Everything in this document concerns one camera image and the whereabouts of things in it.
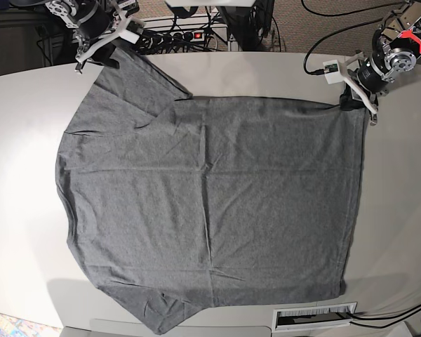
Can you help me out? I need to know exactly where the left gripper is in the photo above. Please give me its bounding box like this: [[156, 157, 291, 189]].
[[339, 52, 387, 123]]

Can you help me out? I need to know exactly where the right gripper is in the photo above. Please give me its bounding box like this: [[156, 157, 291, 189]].
[[74, 3, 140, 70]]

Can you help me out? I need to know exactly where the grey T-shirt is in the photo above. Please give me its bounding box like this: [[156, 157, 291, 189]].
[[55, 47, 368, 334]]

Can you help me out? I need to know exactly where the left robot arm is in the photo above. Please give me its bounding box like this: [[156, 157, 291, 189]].
[[324, 1, 421, 125]]

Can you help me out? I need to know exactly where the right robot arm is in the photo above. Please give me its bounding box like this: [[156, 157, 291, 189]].
[[45, 1, 145, 73]]

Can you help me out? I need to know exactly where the black power strip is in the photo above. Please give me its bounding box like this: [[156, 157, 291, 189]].
[[142, 29, 206, 46]]

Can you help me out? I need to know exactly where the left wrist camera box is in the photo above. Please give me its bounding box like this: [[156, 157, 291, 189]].
[[323, 60, 344, 84]]

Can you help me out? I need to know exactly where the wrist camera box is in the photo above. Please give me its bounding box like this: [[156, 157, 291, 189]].
[[119, 21, 144, 44], [323, 60, 344, 84]]

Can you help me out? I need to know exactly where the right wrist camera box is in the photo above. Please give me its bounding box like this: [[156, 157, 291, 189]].
[[119, 21, 144, 44]]

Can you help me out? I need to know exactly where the black cable pair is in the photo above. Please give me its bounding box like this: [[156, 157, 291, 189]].
[[347, 300, 421, 329]]

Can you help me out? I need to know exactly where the white cable grommet tray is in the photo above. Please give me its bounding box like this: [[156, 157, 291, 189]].
[[272, 302, 357, 333]]

